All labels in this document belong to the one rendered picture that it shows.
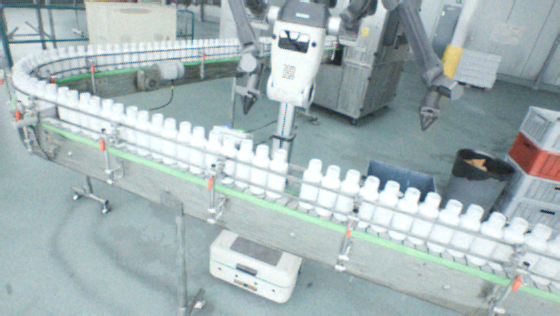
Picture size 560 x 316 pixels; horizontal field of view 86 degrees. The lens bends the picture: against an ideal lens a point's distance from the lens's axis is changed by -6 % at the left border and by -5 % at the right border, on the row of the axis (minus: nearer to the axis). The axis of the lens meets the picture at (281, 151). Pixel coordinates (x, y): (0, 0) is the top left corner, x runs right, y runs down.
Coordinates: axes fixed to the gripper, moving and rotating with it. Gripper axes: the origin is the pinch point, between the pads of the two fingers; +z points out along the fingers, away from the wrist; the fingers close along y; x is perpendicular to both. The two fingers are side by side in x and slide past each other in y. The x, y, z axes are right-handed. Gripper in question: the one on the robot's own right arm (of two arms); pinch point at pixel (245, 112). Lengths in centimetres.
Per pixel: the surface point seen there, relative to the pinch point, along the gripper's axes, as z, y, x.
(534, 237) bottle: 12, 98, -17
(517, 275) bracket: 21, 93, -25
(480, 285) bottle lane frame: 30, 90, -16
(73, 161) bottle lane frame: 38, -67, -13
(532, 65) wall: -363, 515, 1124
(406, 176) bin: 12, 69, 47
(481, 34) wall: -424, 323, 1102
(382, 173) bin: 14, 58, 47
